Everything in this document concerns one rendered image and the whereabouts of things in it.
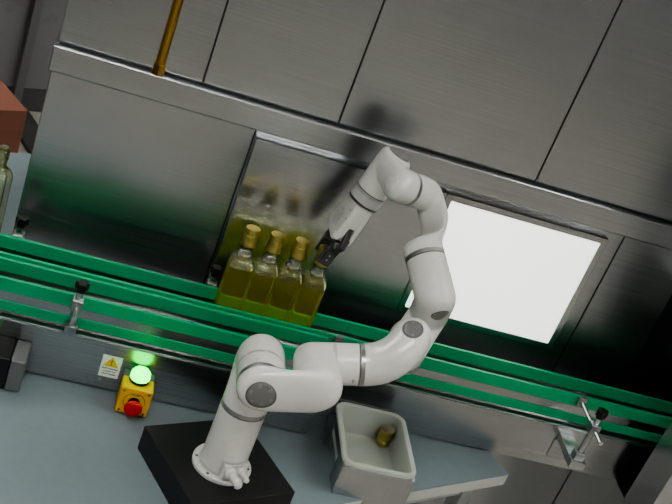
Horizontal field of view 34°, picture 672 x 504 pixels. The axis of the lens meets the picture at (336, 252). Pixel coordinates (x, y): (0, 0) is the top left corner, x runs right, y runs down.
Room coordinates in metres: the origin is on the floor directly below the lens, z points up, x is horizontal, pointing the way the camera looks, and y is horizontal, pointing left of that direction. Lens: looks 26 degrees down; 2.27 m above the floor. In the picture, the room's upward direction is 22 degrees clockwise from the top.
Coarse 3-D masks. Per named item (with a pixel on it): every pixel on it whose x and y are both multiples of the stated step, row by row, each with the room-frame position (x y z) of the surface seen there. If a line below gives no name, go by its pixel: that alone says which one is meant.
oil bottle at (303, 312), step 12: (312, 276) 2.21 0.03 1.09; (324, 276) 2.23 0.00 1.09; (300, 288) 2.20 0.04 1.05; (312, 288) 2.20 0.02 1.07; (324, 288) 2.21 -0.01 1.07; (300, 300) 2.19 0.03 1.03; (312, 300) 2.20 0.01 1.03; (300, 312) 2.20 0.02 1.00; (312, 312) 2.20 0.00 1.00; (300, 324) 2.20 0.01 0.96
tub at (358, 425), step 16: (336, 416) 2.10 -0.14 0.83; (352, 416) 2.15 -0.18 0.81; (368, 416) 2.16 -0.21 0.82; (384, 416) 2.17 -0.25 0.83; (400, 416) 2.18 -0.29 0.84; (352, 432) 2.15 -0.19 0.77; (368, 432) 2.16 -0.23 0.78; (400, 432) 2.14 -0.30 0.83; (352, 448) 2.09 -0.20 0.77; (368, 448) 2.12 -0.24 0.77; (384, 448) 2.14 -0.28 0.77; (400, 448) 2.10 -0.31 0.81; (352, 464) 1.94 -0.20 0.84; (368, 464) 2.06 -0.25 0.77; (384, 464) 2.08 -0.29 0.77; (400, 464) 2.06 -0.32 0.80
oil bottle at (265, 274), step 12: (264, 264) 2.18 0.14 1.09; (276, 264) 2.20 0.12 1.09; (252, 276) 2.17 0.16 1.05; (264, 276) 2.17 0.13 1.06; (276, 276) 2.18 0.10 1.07; (252, 288) 2.17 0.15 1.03; (264, 288) 2.17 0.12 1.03; (252, 300) 2.17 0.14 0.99; (264, 300) 2.18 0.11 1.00; (252, 312) 2.17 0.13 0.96; (264, 312) 2.18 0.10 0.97
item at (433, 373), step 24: (48, 264) 2.04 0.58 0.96; (144, 288) 2.09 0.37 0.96; (240, 312) 2.15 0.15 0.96; (432, 360) 2.27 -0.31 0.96; (432, 384) 2.28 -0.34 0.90; (456, 384) 2.30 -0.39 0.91; (480, 384) 2.31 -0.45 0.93; (504, 384) 2.32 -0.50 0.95; (528, 384) 2.34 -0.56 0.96; (528, 408) 2.35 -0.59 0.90; (552, 408) 2.37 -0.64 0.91; (576, 408) 2.38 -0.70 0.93; (624, 408) 2.41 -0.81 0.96; (624, 432) 2.42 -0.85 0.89; (648, 432) 2.43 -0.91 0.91
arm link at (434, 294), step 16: (416, 256) 2.04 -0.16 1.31; (432, 256) 2.04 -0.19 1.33; (416, 272) 2.02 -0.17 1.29; (432, 272) 2.01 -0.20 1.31; (448, 272) 2.03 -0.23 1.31; (416, 288) 2.00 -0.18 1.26; (432, 288) 1.98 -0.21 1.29; (448, 288) 1.99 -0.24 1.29; (416, 304) 1.99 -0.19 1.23; (432, 304) 1.96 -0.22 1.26; (448, 304) 1.97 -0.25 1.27; (432, 320) 1.99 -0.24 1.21; (432, 336) 2.01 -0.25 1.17; (416, 368) 1.94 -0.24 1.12
